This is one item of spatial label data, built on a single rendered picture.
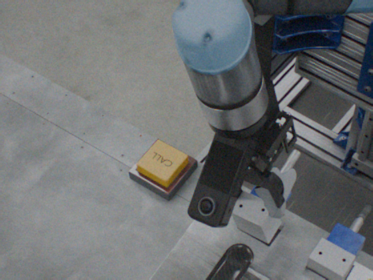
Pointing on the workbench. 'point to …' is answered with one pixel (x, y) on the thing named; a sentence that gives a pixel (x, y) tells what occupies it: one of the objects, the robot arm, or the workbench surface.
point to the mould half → (194, 256)
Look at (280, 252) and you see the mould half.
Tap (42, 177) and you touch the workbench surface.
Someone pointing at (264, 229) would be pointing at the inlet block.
